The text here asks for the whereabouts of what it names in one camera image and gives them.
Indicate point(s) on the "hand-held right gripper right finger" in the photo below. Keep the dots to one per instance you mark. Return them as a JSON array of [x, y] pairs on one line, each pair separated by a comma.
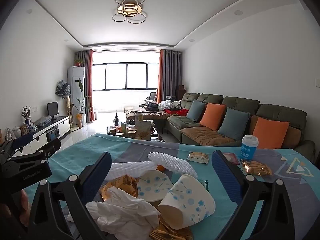
[[225, 177]]

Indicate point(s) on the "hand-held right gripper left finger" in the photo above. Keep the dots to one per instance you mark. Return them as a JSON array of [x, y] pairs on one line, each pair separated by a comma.
[[96, 177]]

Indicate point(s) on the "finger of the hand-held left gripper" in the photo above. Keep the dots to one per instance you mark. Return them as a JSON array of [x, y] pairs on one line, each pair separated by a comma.
[[23, 141], [51, 147]]

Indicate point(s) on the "gold foil wrapper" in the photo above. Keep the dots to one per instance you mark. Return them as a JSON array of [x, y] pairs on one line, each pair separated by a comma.
[[170, 232], [120, 186], [257, 168]]

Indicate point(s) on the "white foam fruit net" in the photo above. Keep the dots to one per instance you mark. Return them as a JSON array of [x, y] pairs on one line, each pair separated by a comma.
[[130, 170], [175, 163]]

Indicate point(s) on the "white tissue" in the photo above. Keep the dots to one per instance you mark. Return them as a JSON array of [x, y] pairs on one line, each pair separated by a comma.
[[125, 210]]

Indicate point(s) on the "crushed dotted paper cup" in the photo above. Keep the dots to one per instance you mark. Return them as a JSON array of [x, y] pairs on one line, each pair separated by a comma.
[[185, 202]]

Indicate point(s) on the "person's left hand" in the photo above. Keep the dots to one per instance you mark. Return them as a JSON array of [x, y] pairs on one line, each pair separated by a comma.
[[25, 205]]

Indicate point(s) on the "white ceramic jar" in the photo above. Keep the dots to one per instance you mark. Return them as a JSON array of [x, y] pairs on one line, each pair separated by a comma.
[[16, 132]]

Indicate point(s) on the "blue white ceramic pot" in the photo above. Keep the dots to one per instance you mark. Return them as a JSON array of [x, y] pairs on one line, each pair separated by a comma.
[[33, 127]]

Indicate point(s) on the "plastic-wrapped ship model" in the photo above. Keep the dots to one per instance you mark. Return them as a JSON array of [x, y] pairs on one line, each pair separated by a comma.
[[8, 133]]

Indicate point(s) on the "small green wrapper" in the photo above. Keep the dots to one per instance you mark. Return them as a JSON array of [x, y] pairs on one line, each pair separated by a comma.
[[208, 185]]

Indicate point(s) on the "pink packet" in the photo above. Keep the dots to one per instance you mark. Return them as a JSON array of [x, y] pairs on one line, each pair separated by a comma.
[[231, 158]]

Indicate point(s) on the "white TV cabinet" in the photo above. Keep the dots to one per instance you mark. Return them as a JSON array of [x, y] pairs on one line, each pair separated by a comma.
[[60, 127]]

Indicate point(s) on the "teal printed blanket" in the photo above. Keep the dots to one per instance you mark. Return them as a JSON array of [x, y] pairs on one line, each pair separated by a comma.
[[75, 150]]

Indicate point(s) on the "plastic-wrapped bundle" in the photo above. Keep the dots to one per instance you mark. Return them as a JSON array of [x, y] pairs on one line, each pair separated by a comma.
[[43, 121]]

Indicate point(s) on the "plant in blue vase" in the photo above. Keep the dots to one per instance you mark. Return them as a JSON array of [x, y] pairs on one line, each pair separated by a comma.
[[26, 113]]

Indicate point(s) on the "beige snack packet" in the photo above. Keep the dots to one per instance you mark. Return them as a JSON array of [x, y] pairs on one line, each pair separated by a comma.
[[197, 158]]

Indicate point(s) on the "black monitor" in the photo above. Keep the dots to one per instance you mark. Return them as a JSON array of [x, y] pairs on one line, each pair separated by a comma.
[[52, 109]]

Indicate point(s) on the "blue white lidded cup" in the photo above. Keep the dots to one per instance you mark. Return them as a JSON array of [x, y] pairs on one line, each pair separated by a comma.
[[249, 147]]

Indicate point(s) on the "brown seat pad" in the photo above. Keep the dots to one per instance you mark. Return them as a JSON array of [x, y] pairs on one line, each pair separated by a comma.
[[205, 136]]

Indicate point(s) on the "tall leafy potted plant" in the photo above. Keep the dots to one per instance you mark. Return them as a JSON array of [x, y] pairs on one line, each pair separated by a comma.
[[81, 105]]

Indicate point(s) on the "blue-grey cushion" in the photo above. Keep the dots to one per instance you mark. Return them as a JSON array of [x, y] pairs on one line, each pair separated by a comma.
[[233, 123], [196, 110]]

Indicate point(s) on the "cloth-covered standing fan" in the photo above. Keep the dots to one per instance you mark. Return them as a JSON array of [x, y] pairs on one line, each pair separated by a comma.
[[63, 88]]

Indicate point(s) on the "orange cushion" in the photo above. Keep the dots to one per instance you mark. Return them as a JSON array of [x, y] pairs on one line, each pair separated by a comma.
[[212, 116], [271, 132]]

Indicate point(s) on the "paper snack bag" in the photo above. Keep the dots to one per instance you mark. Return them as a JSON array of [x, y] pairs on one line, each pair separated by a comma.
[[143, 130]]

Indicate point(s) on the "white standing air conditioner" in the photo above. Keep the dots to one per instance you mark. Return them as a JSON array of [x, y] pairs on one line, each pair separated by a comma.
[[75, 85]]

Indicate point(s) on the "grey orange curtain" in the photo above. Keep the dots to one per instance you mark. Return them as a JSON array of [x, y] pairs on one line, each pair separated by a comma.
[[166, 75], [86, 85]]

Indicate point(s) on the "glass coffee table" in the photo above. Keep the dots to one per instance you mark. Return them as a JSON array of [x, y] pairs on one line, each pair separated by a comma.
[[157, 133]]

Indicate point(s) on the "red cloth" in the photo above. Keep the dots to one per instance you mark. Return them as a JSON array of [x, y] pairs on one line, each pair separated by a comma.
[[183, 112]]

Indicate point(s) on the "brown ottoman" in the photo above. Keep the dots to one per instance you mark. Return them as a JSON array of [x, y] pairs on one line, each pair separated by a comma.
[[150, 116]]

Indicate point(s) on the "green sectional sofa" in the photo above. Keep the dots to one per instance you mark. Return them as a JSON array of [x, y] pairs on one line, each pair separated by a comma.
[[275, 112]]

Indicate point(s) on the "small potted plant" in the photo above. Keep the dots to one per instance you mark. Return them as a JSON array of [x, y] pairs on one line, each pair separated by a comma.
[[78, 62]]

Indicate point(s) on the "pile of white clothes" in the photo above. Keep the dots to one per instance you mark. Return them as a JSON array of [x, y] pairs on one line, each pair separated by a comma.
[[167, 104]]

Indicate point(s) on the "dark brown box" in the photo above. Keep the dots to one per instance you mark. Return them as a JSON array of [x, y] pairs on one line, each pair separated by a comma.
[[180, 92]]

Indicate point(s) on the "black office chair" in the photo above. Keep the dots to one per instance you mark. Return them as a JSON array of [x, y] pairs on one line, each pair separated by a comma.
[[151, 97]]

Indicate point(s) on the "large window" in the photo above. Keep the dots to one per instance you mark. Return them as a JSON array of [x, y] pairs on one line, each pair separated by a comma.
[[125, 76]]

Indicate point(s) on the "wooden photo frame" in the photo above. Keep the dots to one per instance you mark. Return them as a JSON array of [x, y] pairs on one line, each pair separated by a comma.
[[24, 129]]

